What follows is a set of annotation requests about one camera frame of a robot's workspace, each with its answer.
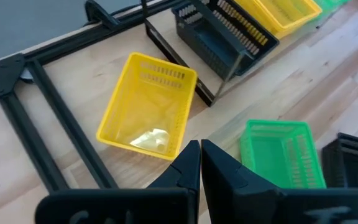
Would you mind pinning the black plastic slotted basket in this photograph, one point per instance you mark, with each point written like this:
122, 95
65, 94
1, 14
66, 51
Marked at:
346, 168
213, 39

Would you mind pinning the yellow plastic slotted basket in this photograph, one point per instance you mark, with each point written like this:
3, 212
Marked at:
141, 109
291, 29
287, 7

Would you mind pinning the black aluminium table frame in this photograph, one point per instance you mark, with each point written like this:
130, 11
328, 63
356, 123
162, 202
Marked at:
3, 74

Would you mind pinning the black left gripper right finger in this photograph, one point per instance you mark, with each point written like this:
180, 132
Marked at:
259, 205

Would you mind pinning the wooden shelf with black frame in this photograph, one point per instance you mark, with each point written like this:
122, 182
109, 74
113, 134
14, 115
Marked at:
205, 95

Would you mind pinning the green plastic slotted basket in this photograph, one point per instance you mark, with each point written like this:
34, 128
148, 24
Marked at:
328, 3
269, 155

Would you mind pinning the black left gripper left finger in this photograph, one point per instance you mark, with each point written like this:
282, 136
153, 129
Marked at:
120, 208

